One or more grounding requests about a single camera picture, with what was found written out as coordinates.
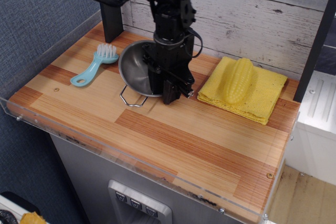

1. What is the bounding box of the black left shelf post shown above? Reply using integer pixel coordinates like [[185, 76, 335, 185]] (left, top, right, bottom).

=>
[[100, 0, 123, 43]]

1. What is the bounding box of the yellow black object bottom left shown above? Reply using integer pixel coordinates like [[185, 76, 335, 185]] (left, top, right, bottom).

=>
[[19, 212, 47, 224]]

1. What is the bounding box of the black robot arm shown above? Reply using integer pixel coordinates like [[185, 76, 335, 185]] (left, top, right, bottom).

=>
[[141, 0, 200, 104]]

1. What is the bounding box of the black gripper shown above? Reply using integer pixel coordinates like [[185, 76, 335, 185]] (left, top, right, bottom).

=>
[[143, 34, 195, 104]]

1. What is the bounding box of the black shelf post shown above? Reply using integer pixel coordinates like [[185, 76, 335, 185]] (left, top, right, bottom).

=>
[[292, 0, 336, 103], [100, 0, 123, 43]]

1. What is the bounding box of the white toy sink counter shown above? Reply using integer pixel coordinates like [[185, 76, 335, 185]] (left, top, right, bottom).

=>
[[284, 71, 335, 185]]

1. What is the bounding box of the light blue scrub brush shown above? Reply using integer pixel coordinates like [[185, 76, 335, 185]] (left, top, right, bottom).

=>
[[70, 44, 119, 87]]

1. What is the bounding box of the clear acrylic table guard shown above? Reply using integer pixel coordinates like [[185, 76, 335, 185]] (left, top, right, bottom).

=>
[[3, 13, 299, 223]]

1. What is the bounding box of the black right shelf post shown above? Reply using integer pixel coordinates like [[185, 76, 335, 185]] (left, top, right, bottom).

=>
[[292, 0, 336, 103]]

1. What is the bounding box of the metal bowl with wire handles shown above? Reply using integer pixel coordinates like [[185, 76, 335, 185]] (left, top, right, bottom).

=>
[[118, 40, 163, 108]]

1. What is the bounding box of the grey toy fridge cabinet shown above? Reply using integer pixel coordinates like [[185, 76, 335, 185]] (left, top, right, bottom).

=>
[[51, 135, 238, 223]]

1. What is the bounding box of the yellow folded cloth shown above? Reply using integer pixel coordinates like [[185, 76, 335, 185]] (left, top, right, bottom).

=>
[[197, 57, 287, 125]]

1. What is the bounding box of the silver dispenser button panel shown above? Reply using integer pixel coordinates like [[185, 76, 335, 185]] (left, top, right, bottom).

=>
[[108, 179, 173, 223]]

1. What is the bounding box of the yellow plastic corn cob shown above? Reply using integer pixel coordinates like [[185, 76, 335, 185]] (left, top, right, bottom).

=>
[[224, 58, 254, 104]]

